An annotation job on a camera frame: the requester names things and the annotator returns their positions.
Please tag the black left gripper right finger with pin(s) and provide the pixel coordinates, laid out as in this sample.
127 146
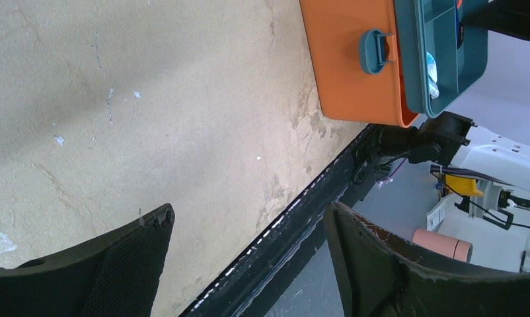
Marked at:
379 273

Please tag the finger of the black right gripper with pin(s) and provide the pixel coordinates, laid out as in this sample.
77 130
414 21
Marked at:
507 17

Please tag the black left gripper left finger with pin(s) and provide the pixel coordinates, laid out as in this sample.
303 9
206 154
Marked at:
114 274

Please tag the teal plastic tray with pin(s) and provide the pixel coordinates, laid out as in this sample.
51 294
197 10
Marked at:
460 51

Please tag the teal box latch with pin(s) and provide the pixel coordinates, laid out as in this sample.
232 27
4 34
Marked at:
374 51

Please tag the orange medicine kit box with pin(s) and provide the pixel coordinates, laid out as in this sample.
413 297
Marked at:
346 93

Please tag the teal sachet strip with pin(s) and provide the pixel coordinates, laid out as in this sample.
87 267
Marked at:
432 76

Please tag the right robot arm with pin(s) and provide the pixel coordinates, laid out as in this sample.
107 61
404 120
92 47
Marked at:
457 141

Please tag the peach cylinder roll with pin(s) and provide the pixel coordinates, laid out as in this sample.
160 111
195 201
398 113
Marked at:
445 245

